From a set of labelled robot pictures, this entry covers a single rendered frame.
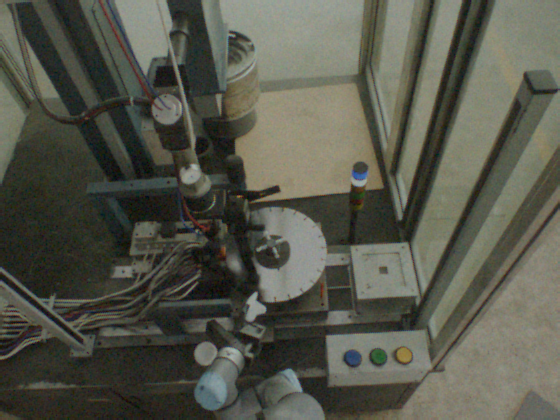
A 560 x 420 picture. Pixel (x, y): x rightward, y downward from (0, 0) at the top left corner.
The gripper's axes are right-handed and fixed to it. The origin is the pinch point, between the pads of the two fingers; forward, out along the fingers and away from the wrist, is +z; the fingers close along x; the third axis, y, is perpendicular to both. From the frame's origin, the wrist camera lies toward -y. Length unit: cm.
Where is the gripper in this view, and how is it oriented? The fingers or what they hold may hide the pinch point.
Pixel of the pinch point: (251, 311)
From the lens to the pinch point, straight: 144.2
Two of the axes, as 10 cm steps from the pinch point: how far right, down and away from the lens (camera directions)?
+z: 3.1, -3.7, 8.8
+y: 9.4, 2.6, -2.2
